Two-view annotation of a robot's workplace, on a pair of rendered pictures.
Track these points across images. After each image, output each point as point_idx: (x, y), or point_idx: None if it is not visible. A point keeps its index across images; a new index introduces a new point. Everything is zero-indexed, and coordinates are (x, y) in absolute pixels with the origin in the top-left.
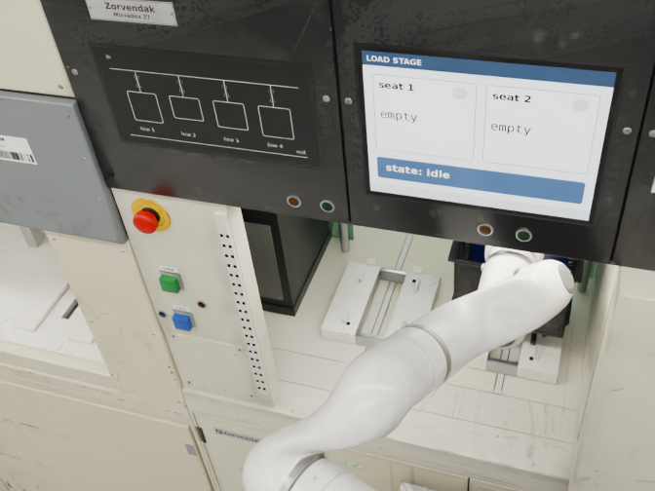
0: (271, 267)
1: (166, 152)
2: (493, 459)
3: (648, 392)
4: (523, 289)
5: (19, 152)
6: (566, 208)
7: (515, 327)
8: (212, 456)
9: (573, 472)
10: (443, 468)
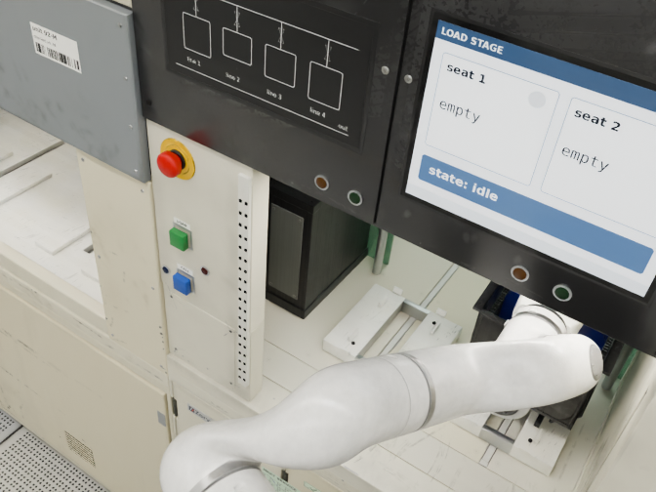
0: (294, 262)
1: (206, 92)
2: None
3: None
4: (543, 356)
5: (67, 56)
6: (622, 275)
7: (520, 395)
8: (180, 432)
9: None
10: None
